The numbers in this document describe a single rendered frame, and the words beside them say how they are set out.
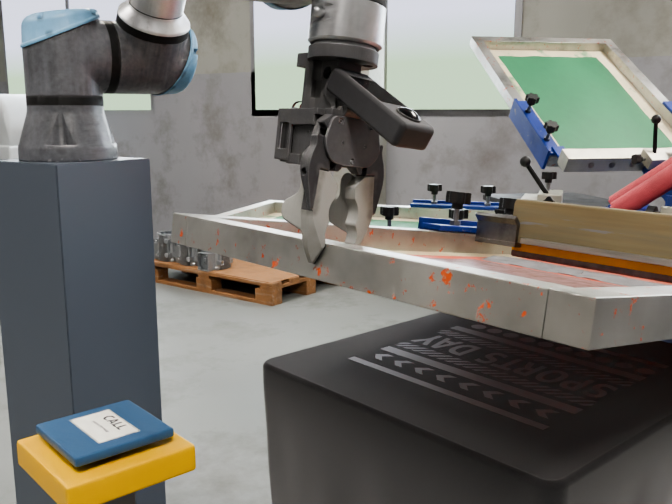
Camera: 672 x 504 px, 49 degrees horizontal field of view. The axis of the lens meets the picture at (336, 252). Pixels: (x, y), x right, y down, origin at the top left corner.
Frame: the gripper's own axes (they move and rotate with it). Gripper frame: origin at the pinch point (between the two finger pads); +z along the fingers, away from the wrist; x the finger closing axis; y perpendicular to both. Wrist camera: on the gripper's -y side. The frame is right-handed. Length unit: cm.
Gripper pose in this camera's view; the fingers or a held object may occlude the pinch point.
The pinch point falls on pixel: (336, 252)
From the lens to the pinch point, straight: 73.0
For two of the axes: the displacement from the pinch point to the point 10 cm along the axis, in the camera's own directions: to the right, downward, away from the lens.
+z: -1.1, 9.9, 0.8
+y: -6.7, -1.4, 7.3
